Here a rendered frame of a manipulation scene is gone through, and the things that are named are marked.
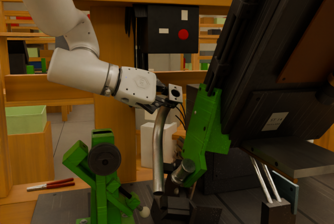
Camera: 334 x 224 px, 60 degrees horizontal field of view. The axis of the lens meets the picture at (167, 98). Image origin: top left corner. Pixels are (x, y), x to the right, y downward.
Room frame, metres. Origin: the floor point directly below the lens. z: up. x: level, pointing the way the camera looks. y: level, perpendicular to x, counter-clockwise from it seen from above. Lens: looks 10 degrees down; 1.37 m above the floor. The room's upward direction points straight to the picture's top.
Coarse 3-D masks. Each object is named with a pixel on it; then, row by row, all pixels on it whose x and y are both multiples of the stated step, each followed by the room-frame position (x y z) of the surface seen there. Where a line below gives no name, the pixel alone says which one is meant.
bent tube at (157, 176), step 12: (168, 84) 0.78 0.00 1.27; (168, 96) 0.76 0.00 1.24; (180, 96) 0.77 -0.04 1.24; (168, 108) 0.80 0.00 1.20; (156, 120) 0.83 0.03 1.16; (156, 132) 0.81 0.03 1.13; (156, 144) 0.79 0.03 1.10; (156, 156) 0.76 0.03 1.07; (156, 168) 0.73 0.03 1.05; (156, 180) 0.70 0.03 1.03; (156, 192) 0.70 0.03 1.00
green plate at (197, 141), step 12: (204, 84) 0.76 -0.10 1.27; (204, 96) 0.74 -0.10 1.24; (216, 96) 0.68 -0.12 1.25; (204, 108) 0.72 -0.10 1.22; (216, 108) 0.68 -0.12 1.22; (192, 120) 0.77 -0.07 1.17; (204, 120) 0.70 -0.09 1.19; (216, 120) 0.70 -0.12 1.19; (192, 132) 0.75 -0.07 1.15; (204, 132) 0.68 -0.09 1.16; (216, 132) 0.70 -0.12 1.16; (192, 144) 0.73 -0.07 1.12; (204, 144) 0.67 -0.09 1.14; (216, 144) 0.70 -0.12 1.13; (228, 144) 0.71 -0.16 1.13; (192, 156) 0.71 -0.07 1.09
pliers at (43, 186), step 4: (60, 180) 0.99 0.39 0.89; (64, 180) 0.99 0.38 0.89; (68, 180) 1.00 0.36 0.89; (72, 180) 1.00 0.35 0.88; (44, 184) 0.96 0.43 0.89; (48, 184) 0.96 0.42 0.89; (52, 184) 0.97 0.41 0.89; (56, 184) 0.95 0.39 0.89; (60, 184) 0.96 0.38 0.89; (64, 184) 0.96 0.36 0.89; (68, 184) 0.96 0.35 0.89; (72, 184) 0.97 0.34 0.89; (28, 188) 0.93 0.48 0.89; (32, 188) 0.93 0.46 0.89; (36, 188) 0.93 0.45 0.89; (40, 188) 0.94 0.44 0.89; (44, 188) 0.94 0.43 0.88; (48, 188) 0.94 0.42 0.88
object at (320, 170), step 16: (256, 144) 0.69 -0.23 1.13; (272, 144) 0.69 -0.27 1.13; (288, 144) 0.69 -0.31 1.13; (304, 144) 0.69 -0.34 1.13; (272, 160) 0.60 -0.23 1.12; (288, 160) 0.59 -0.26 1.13; (304, 160) 0.59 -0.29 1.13; (320, 160) 0.59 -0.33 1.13; (288, 176) 0.55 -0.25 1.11; (304, 176) 0.55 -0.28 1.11
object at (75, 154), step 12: (84, 144) 0.67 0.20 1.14; (72, 156) 0.62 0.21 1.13; (84, 156) 0.63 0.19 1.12; (72, 168) 0.62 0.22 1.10; (84, 168) 0.65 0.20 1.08; (84, 180) 0.63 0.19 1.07; (108, 180) 0.65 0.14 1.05; (108, 192) 0.64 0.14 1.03; (132, 192) 0.70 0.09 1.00; (120, 204) 0.65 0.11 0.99; (132, 204) 0.67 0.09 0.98
